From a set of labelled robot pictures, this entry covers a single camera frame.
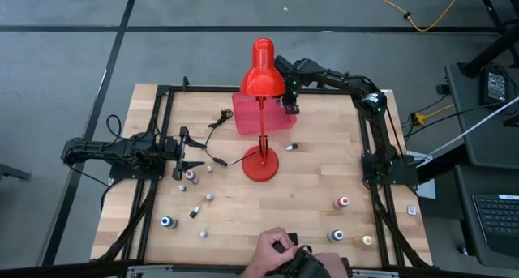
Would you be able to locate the pink translucent plastic bin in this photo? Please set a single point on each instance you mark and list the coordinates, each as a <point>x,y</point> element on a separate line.
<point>247,116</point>

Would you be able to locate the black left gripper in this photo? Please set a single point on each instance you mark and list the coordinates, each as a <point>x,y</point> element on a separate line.
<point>183,156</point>

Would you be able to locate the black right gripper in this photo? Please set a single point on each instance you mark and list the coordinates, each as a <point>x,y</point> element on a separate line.
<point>292,99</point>

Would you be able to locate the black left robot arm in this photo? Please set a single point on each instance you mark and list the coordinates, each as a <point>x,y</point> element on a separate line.
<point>101,148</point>

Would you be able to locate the yellow power plug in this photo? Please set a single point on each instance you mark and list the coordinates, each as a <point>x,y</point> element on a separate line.
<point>419,118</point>

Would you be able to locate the black keyboard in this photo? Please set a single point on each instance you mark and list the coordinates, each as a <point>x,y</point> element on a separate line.
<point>498,221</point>

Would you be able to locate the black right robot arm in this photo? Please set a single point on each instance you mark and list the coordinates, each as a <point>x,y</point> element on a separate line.
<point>340,80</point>

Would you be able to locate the person's left hand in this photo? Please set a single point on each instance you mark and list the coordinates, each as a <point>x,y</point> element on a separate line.
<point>267,249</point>

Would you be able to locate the grey chair base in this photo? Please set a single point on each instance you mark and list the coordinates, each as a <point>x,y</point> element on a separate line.
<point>12,172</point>

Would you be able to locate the grey desk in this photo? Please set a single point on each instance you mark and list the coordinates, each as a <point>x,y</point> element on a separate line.
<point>486,148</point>

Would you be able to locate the black handheld device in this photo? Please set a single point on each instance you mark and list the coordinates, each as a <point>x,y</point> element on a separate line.
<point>304,266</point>

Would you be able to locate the red desk lamp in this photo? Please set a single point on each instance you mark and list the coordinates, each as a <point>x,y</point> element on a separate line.
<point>263,79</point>

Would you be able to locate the large purple food coloring bottle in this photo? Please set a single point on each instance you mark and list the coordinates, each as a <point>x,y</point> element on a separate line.
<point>336,234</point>

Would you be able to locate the white rod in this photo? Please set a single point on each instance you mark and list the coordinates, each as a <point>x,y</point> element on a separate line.
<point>474,126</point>

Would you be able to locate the person's hand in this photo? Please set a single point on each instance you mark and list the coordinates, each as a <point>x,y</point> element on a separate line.
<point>332,266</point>
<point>267,249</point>

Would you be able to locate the large pink food coloring bottle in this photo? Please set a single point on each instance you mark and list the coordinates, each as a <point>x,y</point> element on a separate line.
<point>190,175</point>

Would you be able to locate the person's right hand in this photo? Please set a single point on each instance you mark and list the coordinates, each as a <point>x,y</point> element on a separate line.
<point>332,266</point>

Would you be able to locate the black desk leg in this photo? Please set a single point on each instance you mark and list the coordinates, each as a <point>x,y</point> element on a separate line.
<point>486,53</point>

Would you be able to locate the large blue food coloring bottle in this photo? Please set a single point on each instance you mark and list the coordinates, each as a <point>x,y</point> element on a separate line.
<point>166,221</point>

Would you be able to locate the small white tag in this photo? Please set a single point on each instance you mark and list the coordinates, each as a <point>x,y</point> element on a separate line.
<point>412,210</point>

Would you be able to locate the black power adapter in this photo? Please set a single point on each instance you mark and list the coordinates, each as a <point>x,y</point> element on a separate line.
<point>494,85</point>

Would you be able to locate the large red food coloring bottle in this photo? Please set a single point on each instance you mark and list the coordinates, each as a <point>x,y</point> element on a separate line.
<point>342,201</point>

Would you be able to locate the black aluminium table frame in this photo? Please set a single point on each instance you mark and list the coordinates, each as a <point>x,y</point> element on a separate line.
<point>211,88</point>

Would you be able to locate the small blue-label coloring bottle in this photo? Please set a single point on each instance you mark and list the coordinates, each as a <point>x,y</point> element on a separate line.
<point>209,197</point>

